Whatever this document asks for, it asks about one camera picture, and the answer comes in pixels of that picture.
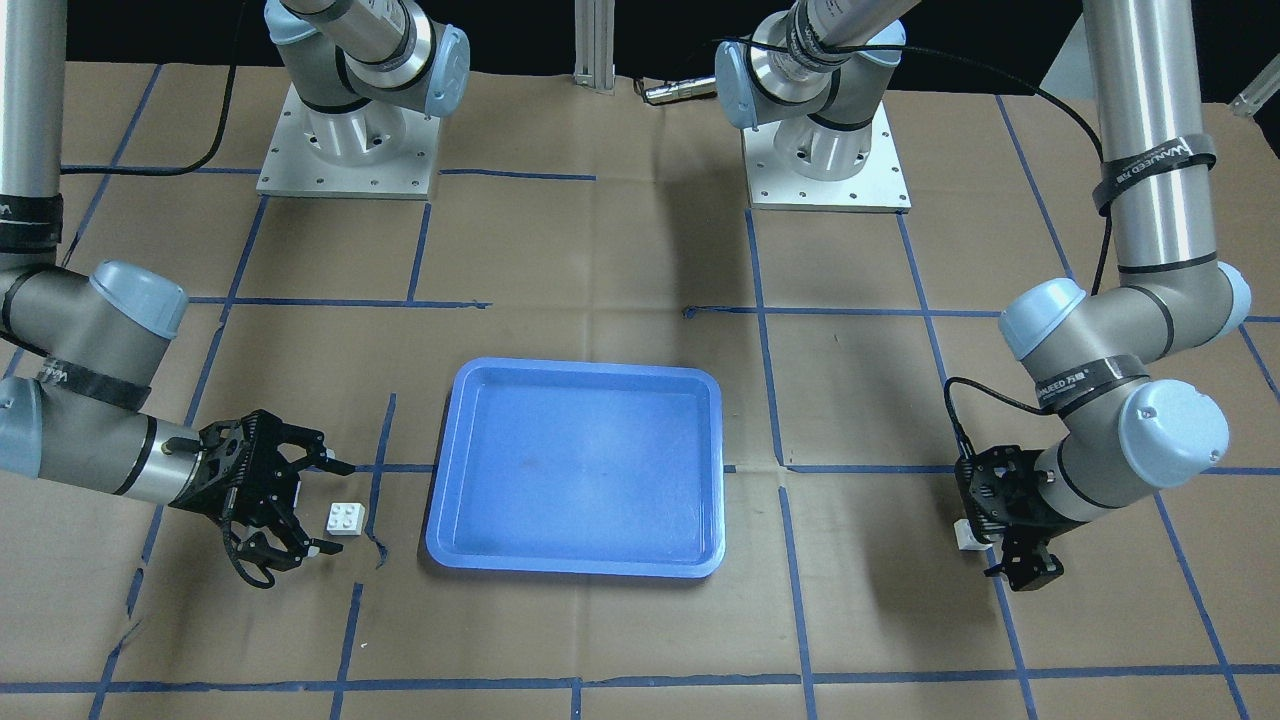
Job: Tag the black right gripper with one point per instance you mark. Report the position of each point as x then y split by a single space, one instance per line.
243 497

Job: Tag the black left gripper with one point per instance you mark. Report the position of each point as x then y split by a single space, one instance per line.
1027 533

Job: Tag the white block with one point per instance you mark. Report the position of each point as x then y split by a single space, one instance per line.
346 519
966 539

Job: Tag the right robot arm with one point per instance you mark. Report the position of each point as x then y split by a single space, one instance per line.
371 82

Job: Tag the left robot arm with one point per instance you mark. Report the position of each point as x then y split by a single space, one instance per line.
826 64

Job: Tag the blue plastic tray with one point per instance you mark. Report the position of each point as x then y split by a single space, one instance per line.
580 468

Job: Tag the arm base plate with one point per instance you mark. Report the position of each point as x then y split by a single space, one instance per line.
796 165
379 151

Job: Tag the aluminium frame post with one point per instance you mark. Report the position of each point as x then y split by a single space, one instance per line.
593 45

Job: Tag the metal cable connector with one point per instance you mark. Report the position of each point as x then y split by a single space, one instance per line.
668 93

